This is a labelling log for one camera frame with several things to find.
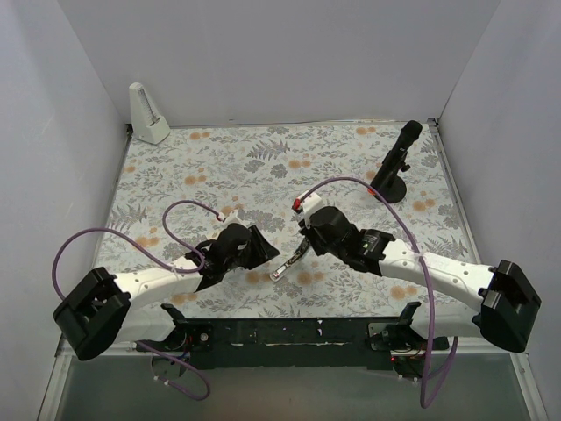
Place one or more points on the floral patterned table mat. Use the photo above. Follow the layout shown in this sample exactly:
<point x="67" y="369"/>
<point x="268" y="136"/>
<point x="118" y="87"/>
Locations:
<point x="168" y="194"/>

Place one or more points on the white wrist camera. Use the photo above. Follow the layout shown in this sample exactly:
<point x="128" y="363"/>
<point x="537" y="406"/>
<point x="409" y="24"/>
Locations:
<point x="305" y="205"/>
<point x="230" y="218"/>

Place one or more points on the black microphone stand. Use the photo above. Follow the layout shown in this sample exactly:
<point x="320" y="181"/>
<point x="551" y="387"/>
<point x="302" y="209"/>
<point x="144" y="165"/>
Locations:
<point x="392" y="187"/>

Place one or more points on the white metronome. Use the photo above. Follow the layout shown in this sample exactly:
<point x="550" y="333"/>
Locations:
<point x="148" y="124"/>

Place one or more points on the light blue stapler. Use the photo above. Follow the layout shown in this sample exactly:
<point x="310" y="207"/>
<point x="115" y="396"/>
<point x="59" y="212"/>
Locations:
<point x="291" y="263"/>

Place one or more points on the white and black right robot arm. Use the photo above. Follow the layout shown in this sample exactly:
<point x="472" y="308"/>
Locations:
<point x="500" y="304"/>

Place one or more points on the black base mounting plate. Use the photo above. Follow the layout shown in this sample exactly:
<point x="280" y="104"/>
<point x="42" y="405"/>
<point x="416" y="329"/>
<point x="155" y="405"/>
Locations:
<point x="291" y="342"/>

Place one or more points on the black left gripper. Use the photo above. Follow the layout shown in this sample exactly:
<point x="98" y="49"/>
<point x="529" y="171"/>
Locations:
<point x="255" y="246"/>

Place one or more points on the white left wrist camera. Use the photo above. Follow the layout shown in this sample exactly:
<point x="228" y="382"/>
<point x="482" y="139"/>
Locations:
<point x="230" y="218"/>

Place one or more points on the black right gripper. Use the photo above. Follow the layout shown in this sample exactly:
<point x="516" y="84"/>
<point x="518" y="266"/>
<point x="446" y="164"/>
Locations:
<point x="311" y="237"/>

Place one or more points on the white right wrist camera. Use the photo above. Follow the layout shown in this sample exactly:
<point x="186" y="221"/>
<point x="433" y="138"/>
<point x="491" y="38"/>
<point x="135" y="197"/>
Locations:
<point x="305" y="205"/>

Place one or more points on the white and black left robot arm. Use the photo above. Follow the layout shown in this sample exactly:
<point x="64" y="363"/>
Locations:
<point x="104" y="308"/>

